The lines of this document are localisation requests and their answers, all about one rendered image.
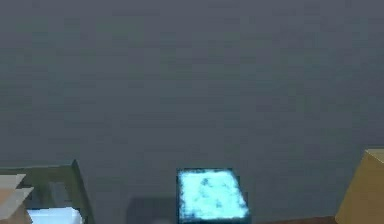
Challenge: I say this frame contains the tan wooden cabinet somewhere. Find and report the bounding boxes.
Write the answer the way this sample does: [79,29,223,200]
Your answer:
[334,148,384,224]

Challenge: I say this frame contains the white pillow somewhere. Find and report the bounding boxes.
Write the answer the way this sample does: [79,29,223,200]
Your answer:
[27,206,84,224]

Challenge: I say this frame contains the brown cardboard box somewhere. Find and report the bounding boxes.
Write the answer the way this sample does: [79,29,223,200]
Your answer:
[0,173,35,224]

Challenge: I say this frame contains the dark green bed frame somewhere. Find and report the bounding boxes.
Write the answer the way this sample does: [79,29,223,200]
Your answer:
[0,159,96,224]

